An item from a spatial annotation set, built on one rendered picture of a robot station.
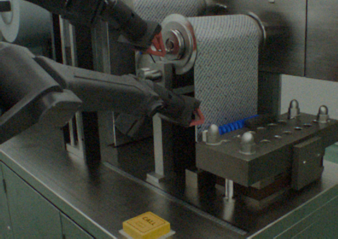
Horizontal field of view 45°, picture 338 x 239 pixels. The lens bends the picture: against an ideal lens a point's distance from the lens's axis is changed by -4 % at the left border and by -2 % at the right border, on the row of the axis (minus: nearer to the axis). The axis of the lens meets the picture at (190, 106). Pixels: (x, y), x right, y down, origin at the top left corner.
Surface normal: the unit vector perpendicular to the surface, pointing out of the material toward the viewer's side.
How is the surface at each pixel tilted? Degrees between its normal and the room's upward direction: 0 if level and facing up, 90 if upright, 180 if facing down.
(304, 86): 90
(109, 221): 0
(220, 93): 90
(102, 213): 0
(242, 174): 90
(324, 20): 90
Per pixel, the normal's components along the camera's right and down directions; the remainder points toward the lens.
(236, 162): -0.74, 0.19
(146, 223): -0.02, -0.97
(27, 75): 0.24, -0.51
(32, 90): 0.08, -0.35
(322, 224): 0.68, 0.18
